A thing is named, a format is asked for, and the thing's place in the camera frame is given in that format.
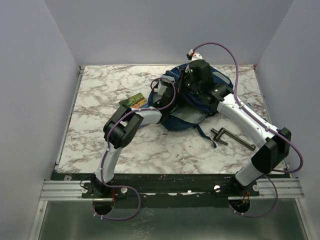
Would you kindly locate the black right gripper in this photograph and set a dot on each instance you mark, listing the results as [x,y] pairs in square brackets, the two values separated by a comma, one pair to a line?
[186,73]

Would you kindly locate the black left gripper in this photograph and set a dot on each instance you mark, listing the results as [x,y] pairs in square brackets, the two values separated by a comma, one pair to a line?
[171,86]

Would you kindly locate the navy blue student backpack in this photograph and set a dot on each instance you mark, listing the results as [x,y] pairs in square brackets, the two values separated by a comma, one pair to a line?
[188,110]

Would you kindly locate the Animal Farm blue book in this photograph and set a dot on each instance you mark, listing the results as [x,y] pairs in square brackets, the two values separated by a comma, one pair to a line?
[136,101]

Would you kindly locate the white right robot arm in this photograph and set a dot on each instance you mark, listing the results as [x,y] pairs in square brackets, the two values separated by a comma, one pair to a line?
[273,144]

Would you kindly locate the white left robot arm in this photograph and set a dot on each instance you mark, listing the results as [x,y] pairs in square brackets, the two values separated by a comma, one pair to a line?
[120,130]

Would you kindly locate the steel clamp handle tool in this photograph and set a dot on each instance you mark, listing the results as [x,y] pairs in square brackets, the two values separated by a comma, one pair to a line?
[223,131]

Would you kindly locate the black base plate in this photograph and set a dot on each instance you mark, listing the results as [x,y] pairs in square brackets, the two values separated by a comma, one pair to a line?
[132,191]

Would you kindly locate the aluminium rail frame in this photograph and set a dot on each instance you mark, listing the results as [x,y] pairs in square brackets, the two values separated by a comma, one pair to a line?
[154,150]

